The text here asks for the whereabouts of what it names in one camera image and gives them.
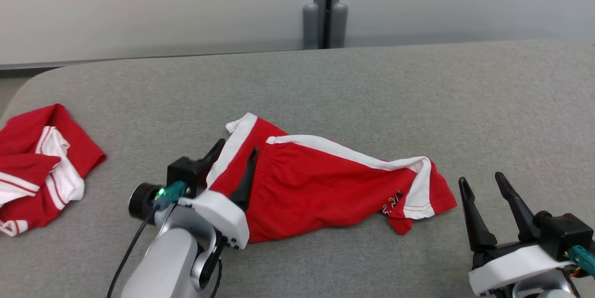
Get teal camera connector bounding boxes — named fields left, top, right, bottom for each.
left=152, top=181, right=187, bottom=211
left=567, top=245, right=595, bottom=276

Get grey fabric sofa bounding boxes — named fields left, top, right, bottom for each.
left=0, top=40, right=595, bottom=298

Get black left camera cable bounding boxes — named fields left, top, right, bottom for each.
left=107, top=207, right=161, bottom=298

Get teal left camera connector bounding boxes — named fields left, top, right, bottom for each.
left=152, top=181, right=187, bottom=211

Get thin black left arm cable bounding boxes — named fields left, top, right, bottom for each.
left=210, top=258, right=225, bottom=298

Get red and white shirt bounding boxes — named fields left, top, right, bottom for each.
left=0, top=104, right=107, bottom=237

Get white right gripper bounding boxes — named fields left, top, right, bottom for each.
left=459, top=172, right=577, bottom=297

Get teal right camera connector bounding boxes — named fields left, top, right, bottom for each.
left=567, top=245, right=595, bottom=276

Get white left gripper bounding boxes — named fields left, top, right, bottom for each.
left=179, top=139, right=258, bottom=250

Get grey partition post with foot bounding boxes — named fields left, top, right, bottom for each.
left=303, top=0, right=329, bottom=50
left=331, top=0, right=349, bottom=49

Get red shorts with white trim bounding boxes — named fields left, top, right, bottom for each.
left=205, top=113, right=458, bottom=244

